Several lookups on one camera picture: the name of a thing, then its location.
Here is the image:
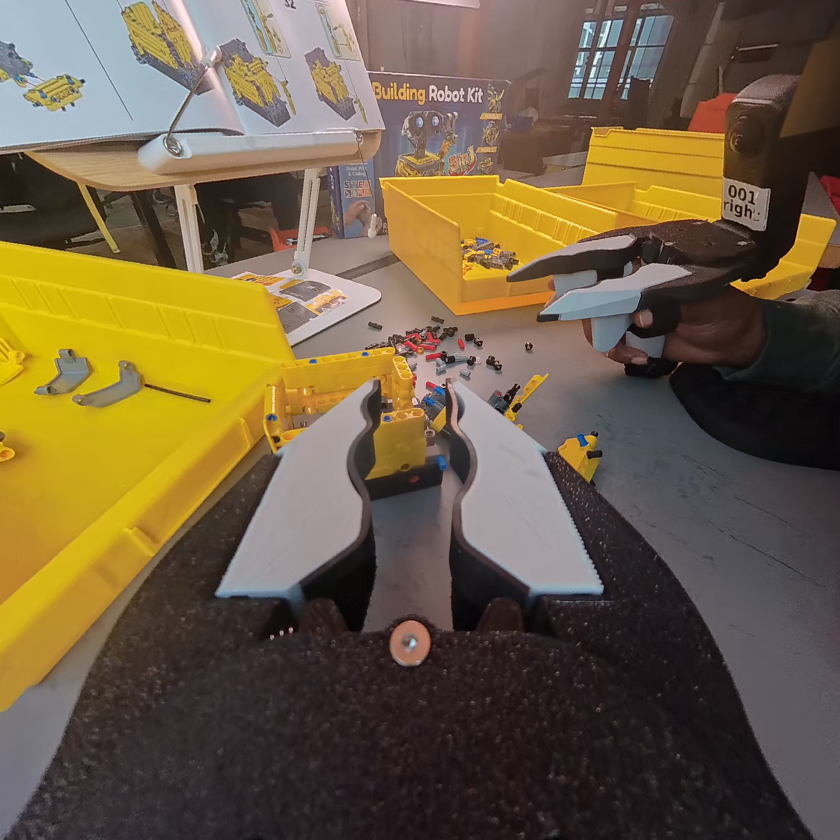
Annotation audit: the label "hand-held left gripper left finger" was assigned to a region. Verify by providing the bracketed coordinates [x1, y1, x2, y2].
[215, 379, 383, 601]

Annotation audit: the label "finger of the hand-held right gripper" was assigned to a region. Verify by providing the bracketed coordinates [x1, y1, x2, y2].
[537, 262, 694, 324]
[507, 235, 642, 284]

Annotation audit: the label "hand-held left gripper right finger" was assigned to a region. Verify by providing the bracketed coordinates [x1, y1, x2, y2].
[446, 379, 605, 599]

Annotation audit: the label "yellow lego panel with pins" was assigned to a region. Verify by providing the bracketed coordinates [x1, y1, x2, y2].
[558, 431, 605, 485]

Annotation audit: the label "lego axle and gear assembly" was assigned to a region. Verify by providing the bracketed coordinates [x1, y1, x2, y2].
[423, 373, 550, 435]

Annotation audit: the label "yellow lego robot body model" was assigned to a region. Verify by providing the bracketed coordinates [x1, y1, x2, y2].
[262, 346, 452, 503]

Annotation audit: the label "pile of small lego pins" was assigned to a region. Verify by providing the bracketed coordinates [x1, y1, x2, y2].
[366, 315, 536, 379]

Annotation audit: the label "lego instruction booklet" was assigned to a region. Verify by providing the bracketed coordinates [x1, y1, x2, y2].
[0, 0, 387, 156]

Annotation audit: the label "person's right forearm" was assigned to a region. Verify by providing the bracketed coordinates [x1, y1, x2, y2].
[715, 289, 840, 396]

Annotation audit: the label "heap of mixed lego parts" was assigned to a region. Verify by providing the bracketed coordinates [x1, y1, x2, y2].
[459, 235, 521, 274]

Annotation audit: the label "black lego axle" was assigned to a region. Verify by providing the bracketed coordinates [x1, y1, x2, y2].
[143, 382, 213, 404]

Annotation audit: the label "grey angled lego piece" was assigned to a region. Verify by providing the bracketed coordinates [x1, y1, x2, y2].
[71, 361, 144, 408]
[34, 348, 90, 396]

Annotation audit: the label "blue lego set box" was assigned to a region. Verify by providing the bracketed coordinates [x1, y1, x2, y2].
[328, 71, 513, 240]

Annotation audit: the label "person's right hand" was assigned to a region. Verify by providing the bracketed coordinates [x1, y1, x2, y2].
[600, 287, 770, 378]

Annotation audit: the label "orange plastic object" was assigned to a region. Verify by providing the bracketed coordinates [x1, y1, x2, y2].
[688, 92, 740, 133]

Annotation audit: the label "yellow plastic bin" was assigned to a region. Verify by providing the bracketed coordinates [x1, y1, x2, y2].
[583, 126, 731, 199]
[0, 239, 298, 714]
[381, 174, 837, 317]

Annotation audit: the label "sticker sheet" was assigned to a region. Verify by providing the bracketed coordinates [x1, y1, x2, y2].
[230, 270, 350, 333]

